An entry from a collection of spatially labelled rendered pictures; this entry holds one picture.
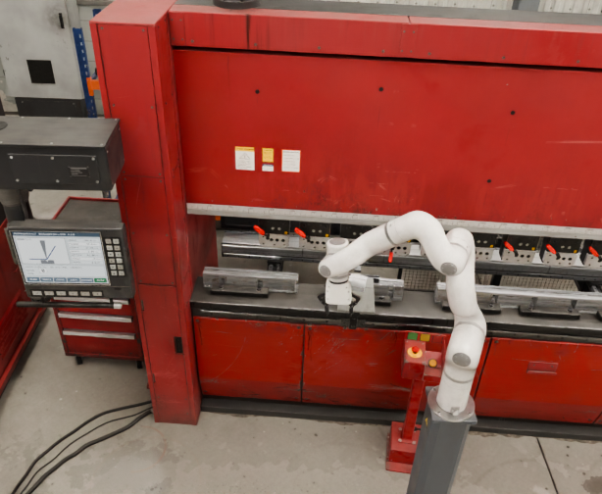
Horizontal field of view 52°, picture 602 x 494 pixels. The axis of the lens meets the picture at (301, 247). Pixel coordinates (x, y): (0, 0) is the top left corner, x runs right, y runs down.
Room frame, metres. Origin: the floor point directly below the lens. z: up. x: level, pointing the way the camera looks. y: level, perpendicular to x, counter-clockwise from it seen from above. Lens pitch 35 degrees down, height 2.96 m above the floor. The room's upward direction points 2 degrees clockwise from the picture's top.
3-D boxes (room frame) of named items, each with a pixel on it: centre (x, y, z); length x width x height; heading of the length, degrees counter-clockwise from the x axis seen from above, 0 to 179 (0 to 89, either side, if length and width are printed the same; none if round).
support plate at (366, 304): (2.37, -0.28, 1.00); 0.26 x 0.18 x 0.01; 177
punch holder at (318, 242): (2.52, -0.07, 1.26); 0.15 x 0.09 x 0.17; 87
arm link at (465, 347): (1.66, -0.63, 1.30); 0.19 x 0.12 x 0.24; 158
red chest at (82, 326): (2.93, 1.19, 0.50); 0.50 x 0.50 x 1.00; 87
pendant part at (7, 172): (2.12, 0.98, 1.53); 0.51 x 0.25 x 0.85; 92
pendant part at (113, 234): (2.03, 0.93, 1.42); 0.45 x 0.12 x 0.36; 92
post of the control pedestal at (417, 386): (2.20, -0.63, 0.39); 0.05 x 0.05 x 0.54; 83
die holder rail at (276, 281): (2.54, 0.26, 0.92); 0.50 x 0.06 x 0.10; 87
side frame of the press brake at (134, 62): (2.74, 0.67, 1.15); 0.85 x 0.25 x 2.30; 177
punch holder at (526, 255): (2.48, -1.07, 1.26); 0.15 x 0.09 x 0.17; 87
